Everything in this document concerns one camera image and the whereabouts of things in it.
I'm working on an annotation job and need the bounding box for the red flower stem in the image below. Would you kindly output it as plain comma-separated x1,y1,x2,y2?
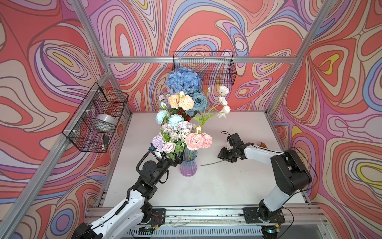
178,109,193,122

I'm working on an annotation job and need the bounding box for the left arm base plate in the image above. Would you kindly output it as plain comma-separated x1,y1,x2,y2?
140,208,166,226

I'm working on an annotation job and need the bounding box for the cream peach rose bunch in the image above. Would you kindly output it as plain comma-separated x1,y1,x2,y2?
168,91,194,111

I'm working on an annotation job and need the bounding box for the thin loose stem on table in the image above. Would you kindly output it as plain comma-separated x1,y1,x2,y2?
200,160,225,167

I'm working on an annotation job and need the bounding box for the white green flower bunch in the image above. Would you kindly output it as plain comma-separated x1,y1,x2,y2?
152,121,212,159

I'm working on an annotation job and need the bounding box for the blue purple glass vase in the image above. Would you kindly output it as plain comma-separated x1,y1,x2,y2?
180,147,198,177

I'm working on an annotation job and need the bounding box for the orange flower stem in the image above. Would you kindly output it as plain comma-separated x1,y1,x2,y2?
257,142,268,148

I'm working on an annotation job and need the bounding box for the white purple mixed bouquet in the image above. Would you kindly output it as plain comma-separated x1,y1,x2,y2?
158,94,171,110

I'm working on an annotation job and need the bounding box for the white tape roll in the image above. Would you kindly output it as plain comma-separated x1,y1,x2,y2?
95,114,117,125

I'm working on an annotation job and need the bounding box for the teal rose flower stem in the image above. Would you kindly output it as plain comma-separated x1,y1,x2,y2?
186,92,210,117

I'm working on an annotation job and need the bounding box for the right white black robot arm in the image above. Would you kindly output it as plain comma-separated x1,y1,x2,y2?
218,133,313,223

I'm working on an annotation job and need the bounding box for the pale teal flower stem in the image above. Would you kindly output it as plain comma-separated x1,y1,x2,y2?
155,102,185,127

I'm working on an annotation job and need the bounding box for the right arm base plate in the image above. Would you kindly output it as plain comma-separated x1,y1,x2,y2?
240,207,285,225

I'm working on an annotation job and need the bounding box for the black wire basket left wall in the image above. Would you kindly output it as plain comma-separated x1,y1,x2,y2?
62,83,129,153

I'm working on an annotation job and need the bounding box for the small black device in basket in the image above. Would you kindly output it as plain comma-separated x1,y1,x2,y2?
101,134,110,152

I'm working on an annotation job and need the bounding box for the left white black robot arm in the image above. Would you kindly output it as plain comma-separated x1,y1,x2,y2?
71,147,184,239

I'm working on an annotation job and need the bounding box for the black wire basket back wall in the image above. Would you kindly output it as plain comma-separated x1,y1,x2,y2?
173,50,237,87

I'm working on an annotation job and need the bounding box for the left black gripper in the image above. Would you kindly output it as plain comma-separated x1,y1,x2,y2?
151,145,183,186

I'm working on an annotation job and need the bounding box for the blue hydrangea flower stem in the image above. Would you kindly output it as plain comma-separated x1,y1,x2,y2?
166,67,202,96

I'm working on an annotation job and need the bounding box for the black wire basket wall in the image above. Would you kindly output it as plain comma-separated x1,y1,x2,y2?
62,83,129,153
173,50,237,87

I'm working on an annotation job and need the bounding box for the white blossom branch stem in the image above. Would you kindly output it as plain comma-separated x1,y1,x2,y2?
194,86,231,133

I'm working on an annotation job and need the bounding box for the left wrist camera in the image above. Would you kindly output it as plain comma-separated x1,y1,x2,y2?
149,143,165,161

